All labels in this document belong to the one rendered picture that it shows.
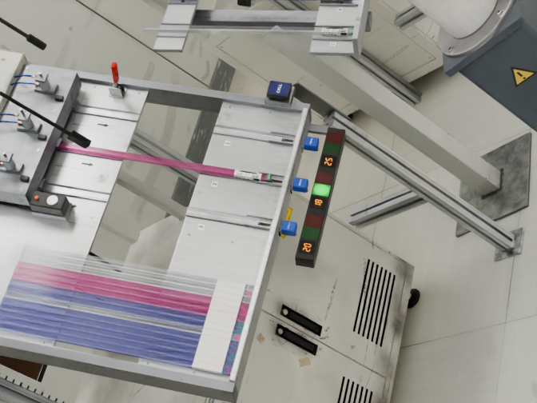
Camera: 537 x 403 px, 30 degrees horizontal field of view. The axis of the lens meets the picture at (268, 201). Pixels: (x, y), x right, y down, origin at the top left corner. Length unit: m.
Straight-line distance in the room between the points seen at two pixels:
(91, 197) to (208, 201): 0.26
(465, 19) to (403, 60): 1.38
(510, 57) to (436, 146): 0.77
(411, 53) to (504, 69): 1.30
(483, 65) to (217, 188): 0.63
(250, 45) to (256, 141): 1.18
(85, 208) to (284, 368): 0.63
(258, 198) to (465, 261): 0.81
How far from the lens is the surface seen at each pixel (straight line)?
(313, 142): 2.21
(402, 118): 2.61
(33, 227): 2.22
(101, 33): 4.53
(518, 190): 2.76
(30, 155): 2.25
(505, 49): 1.94
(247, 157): 2.22
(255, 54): 3.42
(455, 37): 1.97
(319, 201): 2.15
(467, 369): 2.60
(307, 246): 2.10
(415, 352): 2.76
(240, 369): 1.99
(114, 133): 2.31
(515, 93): 2.01
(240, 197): 2.16
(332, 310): 2.57
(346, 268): 2.64
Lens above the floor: 1.67
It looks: 26 degrees down
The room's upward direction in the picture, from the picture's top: 58 degrees counter-clockwise
